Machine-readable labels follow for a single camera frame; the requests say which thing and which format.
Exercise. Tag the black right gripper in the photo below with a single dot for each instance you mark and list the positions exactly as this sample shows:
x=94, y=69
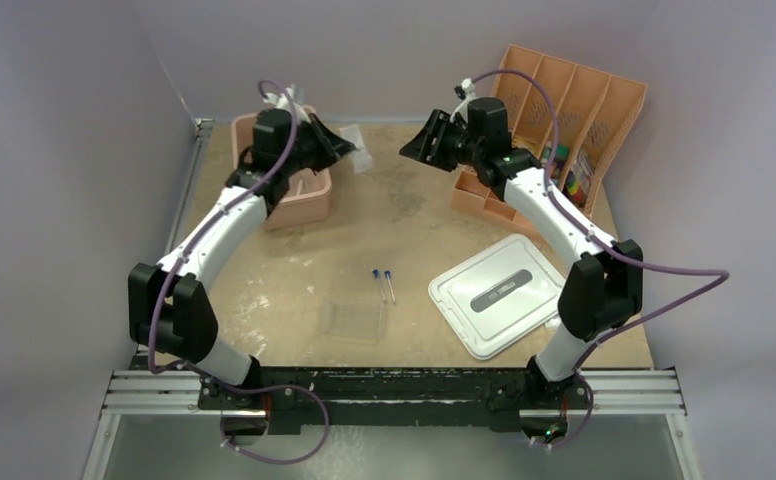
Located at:
x=439, y=127

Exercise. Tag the pink four-slot file organizer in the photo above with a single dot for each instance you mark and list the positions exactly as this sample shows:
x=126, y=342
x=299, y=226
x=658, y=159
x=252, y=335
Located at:
x=553, y=101

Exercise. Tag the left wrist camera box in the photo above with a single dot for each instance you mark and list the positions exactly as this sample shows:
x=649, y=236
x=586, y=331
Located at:
x=287, y=101

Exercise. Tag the aluminium frame rail base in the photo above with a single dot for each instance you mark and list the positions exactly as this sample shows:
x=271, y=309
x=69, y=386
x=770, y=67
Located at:
x=415, y=405

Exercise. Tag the white plastic lid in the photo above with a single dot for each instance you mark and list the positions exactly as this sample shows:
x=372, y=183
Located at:
x=498, y=296

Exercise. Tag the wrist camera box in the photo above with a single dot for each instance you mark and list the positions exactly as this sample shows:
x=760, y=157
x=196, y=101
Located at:
x=287, y=101
x=465, y=91

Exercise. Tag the pink plastic bin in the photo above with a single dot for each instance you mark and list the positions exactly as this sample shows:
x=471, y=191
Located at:
x=308, y=197

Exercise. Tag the green eraser block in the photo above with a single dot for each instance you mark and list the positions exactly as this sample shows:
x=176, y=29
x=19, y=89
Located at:
x=561, y=155

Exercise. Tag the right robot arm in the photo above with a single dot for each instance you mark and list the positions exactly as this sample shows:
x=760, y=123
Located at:
x=604, y=286

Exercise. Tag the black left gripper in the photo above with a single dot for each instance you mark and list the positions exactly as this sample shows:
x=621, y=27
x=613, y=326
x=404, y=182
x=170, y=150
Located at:
x=329, y=145

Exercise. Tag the white paper packet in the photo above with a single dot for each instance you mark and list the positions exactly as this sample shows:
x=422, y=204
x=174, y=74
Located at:
x=361, y=159

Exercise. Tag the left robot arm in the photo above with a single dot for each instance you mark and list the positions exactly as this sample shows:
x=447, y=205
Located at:
x=168, y=302

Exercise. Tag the clay pipe triangle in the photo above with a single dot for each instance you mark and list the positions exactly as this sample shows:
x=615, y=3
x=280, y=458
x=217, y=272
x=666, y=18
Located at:
x=302, y=188

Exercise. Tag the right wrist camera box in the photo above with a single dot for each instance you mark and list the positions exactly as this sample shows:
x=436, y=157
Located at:
x=465, y=91

